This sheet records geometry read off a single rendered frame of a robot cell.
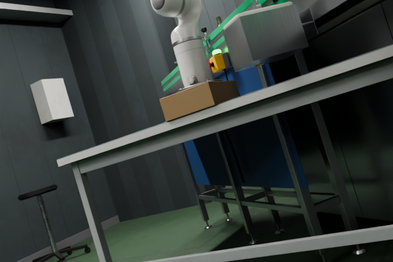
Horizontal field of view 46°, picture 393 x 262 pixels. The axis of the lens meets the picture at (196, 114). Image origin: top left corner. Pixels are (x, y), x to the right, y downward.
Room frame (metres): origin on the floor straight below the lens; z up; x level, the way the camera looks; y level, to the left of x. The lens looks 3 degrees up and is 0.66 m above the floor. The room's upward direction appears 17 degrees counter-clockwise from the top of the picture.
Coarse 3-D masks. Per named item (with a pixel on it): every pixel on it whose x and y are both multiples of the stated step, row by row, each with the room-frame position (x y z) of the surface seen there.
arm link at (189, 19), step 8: (192, 0) 1.82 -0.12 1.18; (200, 0) 1.86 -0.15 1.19; (184, 8) 1.80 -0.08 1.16; (192, 8) 1.83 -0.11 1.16; (200, 8) 1.85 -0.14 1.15; (176, 16) 1.83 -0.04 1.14; (184, 16) 1.85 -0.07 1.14; (192, 16) 1.83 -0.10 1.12; (200, 16) 1.84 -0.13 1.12; (184, 24) 1.80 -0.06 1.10; (192, 24) 1.79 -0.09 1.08; (176, 32) 1.78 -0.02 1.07; (184, 32) 1.77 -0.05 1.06; (192, 32) 1.78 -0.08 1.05; (176, 40) 1.79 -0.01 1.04; (184, 40) 1.77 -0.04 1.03
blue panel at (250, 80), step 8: (264, 64) 1.88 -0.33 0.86; (232, 72) 2.20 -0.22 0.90; (240, 72) 2.12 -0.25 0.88; (248, 72) 2.04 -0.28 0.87; (256, 72) 1.97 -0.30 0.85; (224, 80) 2.33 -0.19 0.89; (232, 80) 2.23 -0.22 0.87; (240, 80) 2.14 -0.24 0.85; (248, 80) 2.07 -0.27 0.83; (256, 80) 1.99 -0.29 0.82; (272, 80) 1.86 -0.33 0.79; (240, 88) 2.17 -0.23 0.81; (248, 88) 2.09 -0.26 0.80; (256, 88) 2.02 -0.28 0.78
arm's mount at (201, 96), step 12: (204, 84) 1.69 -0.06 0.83; (216, 84) 1.73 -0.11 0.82; (228, 84) 1.81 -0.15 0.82; (168, 96) 1.78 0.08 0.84; (180, 96) 1.75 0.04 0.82; (192, 96) 1.72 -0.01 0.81; (204, 96) 1.70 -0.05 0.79; (216, 96) 1.71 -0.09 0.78; (228, 96) 1.79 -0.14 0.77; (168, 108) 1.78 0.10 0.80; (180, 108) 1.76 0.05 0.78; (192, 108) 1.73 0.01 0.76; (204, 108) 1.71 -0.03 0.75; (168, 120) 1.79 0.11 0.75
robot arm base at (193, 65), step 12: (180, 48) 1.78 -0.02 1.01; (192, 48) 1.77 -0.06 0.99; (204, 48) 1.82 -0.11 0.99; (180, 60) 1.79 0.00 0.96; (192, 60) 1.77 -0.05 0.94; (204, 60) 1.79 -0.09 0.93; (180, 72) 1.81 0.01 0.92; (192, 72) 1.77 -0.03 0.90; (204, 72) 1.78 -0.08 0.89; (192, 84) 1.77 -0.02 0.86
